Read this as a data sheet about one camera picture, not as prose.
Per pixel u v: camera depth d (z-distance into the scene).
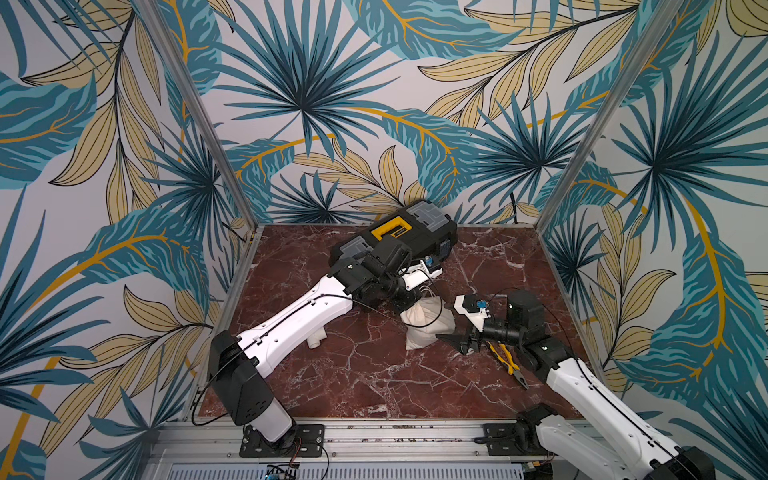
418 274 0.63
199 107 0.84
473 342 0.65
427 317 0.74
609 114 0.86
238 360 0.41
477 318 0.64
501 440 0.72
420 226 0.95
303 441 0.72
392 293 0.62
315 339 0.87
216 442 0.75
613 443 0.45
